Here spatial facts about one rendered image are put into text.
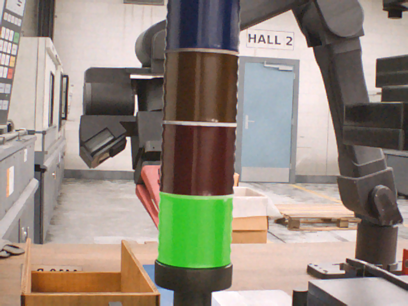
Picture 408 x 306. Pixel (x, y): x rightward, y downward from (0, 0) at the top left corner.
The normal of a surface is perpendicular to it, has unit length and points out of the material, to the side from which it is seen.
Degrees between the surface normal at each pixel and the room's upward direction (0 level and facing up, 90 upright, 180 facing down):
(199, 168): 76
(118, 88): 60
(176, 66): 104
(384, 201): 90
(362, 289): 0
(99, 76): 91
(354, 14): 90
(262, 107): 90
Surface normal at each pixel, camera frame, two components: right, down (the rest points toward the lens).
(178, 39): -0.57, 0.26
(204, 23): 0.05, -0.19
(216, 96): 0.42, -0.18
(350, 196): -0.94, 0.26
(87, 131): 0.22, -0.43
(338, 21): 0.25, 0.06
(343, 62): 0.25, 0.29
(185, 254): -0.20, -0.20
